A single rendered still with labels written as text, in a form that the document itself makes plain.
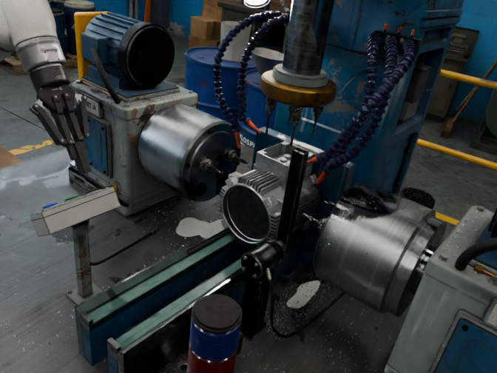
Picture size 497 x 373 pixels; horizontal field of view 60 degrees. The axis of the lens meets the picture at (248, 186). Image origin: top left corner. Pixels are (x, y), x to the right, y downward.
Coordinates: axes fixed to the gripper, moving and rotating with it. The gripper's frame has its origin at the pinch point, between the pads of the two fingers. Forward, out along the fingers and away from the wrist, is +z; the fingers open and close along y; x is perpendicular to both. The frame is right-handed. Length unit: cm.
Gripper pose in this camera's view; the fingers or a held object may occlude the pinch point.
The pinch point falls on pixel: (80, 158)
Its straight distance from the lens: 105.1
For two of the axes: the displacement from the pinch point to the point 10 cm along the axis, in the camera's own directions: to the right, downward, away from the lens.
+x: -7.2, 1.4, 6.8
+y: 6.2, -3.0, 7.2
